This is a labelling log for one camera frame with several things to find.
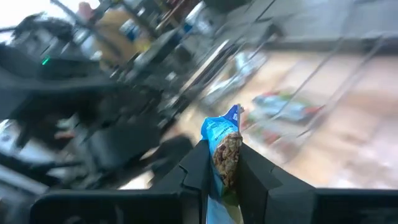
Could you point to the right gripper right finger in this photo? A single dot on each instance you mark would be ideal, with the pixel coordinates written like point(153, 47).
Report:
point(267, 193)

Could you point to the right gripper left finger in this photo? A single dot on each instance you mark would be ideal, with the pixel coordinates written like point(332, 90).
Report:
point(189, 174)

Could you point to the blue granola bar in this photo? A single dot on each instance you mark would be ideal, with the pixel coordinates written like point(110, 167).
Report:
point(217, 130)

